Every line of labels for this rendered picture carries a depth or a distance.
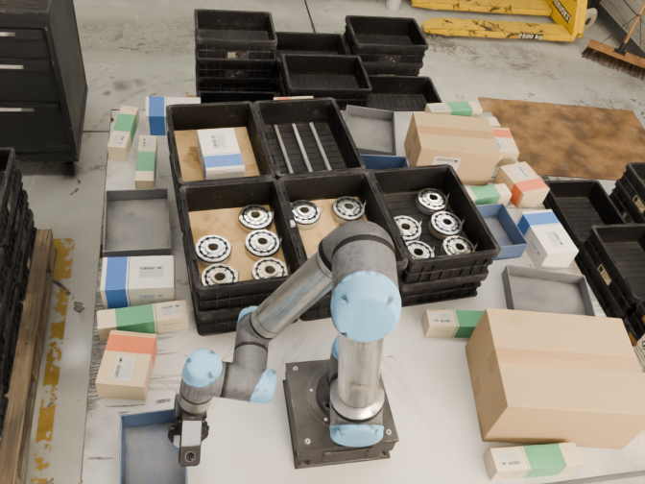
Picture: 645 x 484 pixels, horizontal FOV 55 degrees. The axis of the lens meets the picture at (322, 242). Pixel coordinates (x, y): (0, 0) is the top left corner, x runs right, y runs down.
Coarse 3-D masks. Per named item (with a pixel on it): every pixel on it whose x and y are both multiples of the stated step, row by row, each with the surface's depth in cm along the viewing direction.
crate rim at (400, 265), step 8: (296, 176) 196; (304, 176) 196; (312, 176) 197; (320, 176) 197; (328, 176) 198; (336, 176) 198; (344, 176) 199; (368, 176) 200; (280, 184) 192; (376, 192) 196; (288, 200) 188; (376, 200) 193; (288, 208) 185; (384, 208) 191; (384, 216) 189; (296, 224) 182; (392, 224) 187; (296, 232) 179; (392, 232) 184; (304, 248) 176; (400, 248) 181; (304, 256) 174; (400, 264) 177
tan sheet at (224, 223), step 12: (192, 216) 192; (204, 216) 193; (216, 216) 193; (228, 216) 194; (192, 228) 189; (204, 228) 189; (216, 228) 190; (228, 228) 191; (228, 240) 187; (240, 240) 188; (240, 252) 185; (228, 264) 181; (240, 264) 182; (252, 264) 182; (240, 276) 179
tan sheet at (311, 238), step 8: (320, 200) 204; (328, 200) 205; (320, 208) 202; (328, 208) 202; (328, 216) 200; (320, 224) 197; (328, 224) 197; (336, 224) 198; (304, 232) 194; (312, 232) 194; (320, 232) 194; (328, 232) 195; (304, 240) 191; (312, 240) 192; (320, 240) 192; (312, 248) 190
